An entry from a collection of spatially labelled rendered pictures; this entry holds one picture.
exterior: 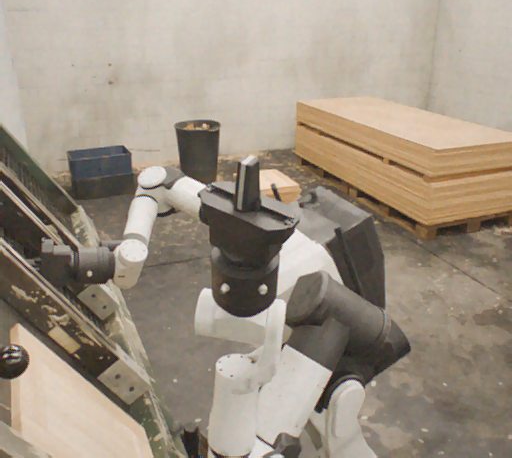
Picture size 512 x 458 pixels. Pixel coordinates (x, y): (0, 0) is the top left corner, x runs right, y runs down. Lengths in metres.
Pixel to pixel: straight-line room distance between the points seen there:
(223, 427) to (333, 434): 0.57
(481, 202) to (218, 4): 3.73
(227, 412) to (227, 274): 0.24
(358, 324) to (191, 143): 4.66
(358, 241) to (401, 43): 6.83
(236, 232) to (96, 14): 5.71
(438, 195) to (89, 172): 3.28
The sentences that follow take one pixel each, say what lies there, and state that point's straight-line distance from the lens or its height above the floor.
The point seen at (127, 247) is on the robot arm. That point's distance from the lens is 1.24.
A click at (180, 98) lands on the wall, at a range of 6.47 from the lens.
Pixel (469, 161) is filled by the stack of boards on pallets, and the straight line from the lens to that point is 4.54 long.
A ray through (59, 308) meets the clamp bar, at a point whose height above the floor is 1.19.
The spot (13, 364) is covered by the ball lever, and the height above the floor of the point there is 1.44.
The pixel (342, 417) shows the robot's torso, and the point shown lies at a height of 0.92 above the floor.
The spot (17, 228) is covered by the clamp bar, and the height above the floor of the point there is 1.23.
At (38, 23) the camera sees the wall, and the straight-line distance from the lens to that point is 6.21.
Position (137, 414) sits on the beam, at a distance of 1.36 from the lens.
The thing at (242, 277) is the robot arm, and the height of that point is 1.50.
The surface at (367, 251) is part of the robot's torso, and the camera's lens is 1.07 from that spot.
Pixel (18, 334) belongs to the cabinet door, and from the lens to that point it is 1.08.
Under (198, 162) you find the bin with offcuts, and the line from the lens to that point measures 5.50.
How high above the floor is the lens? 1.80
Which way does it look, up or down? 20 degrees down
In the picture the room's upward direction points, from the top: straight up
